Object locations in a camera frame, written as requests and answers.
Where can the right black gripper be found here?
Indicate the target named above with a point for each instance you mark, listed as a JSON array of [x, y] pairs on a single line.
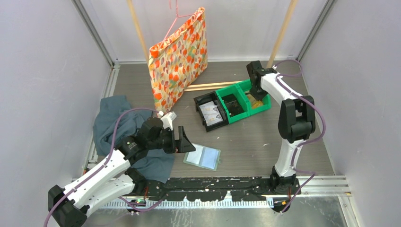
[[258, 96]]

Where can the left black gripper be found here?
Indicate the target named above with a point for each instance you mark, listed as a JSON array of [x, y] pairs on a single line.
[[181, 145]]

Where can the green card holder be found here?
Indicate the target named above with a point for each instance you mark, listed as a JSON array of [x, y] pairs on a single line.
[[203, 157]]

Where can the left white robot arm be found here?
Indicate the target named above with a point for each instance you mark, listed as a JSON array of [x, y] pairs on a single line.
[[114, 177]]

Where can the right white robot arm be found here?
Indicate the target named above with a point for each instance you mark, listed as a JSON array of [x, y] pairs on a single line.
[[296, 119]]

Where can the yellow cards in right bin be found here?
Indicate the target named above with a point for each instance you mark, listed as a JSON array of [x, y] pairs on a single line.
[[253, 102]]

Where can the cards in black bin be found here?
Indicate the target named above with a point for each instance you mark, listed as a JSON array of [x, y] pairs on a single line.
[[211, 113]]

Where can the cards in left green bin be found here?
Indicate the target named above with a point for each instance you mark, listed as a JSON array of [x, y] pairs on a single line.
[[232, 104]]

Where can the green bin right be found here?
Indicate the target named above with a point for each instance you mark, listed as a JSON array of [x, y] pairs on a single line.
[[246, 86]]

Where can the green bin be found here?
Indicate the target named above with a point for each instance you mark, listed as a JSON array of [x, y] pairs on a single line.
[[246, 86], [234, 89]]

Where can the green bin left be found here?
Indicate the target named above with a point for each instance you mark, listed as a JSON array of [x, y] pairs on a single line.
[[234, 89]]

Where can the black storage bin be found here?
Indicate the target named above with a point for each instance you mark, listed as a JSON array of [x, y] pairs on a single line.
[[212, 96]]

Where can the wooden clothes rack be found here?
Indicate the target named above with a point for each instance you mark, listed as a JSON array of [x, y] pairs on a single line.
[[218, 85]]

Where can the blue-grey cloth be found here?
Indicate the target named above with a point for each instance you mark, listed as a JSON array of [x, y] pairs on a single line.
[[157, 165]]

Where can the orange floral hanging garment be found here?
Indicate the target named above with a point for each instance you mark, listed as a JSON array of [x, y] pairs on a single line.
[[177, 61]]

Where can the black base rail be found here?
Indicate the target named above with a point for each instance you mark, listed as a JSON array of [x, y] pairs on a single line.
[[254, 188]]

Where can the pink wire hanger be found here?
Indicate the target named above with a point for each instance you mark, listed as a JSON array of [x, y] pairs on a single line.
[[177, 16]]

